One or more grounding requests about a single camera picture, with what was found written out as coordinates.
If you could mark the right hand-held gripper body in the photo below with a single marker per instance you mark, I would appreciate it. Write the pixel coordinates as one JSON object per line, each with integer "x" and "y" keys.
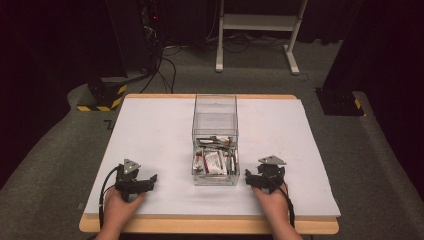
{"x": 271, "y": 175}

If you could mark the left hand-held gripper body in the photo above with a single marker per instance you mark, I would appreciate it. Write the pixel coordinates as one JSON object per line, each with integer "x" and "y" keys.
{"x": 128, "y": 181}

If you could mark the clear acrylic drawer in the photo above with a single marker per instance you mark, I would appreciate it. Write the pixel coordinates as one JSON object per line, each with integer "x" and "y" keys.
{"x": 215, "y": 180}

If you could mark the person's right hand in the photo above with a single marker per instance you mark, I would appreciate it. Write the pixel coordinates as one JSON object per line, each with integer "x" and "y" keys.
{"x": 271, "y": 203}

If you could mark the person's left hand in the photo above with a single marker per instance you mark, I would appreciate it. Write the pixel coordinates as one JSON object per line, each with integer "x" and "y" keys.
{"x": 118, "y": 208}

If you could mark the pile of silver red packets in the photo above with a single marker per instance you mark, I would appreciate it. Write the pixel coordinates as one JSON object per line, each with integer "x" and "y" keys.
{"x": 215, "y": 160}

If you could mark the white table mat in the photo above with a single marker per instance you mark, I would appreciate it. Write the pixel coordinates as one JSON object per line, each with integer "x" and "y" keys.
{"x": 160, "y": 140}

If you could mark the wooden table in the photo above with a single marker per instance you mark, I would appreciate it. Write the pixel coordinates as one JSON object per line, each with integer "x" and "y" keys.
{"x": 206, "y": 226}

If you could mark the clear acrylic drawer casing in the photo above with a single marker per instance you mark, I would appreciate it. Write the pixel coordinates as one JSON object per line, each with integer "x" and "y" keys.
{"x": 215, "y": 110}

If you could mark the black yellow striped stand base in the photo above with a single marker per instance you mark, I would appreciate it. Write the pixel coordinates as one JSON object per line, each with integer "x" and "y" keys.
{"x": 103, "y": 96}

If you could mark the dark equipment rack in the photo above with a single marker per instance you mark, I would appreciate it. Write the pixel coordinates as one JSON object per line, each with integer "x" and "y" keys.
{"x": 140, "y": 33}

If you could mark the white metal stand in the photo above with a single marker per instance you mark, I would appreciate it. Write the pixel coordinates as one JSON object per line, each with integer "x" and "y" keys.
{"x": 260, "y": 22}

